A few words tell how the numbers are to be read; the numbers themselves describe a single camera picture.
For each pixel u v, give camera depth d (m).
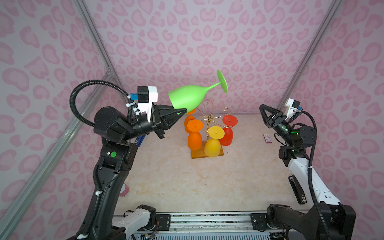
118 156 0.38
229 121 0.72
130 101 0.35
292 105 0.59
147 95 0.34
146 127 0.41
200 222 0.75
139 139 1.01
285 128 0.59
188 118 0.82
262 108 0.62
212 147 0.73
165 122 0.42
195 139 0.76
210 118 0.76
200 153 0.81
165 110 0.41
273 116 0.59
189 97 0.44
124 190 0.80
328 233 0.36
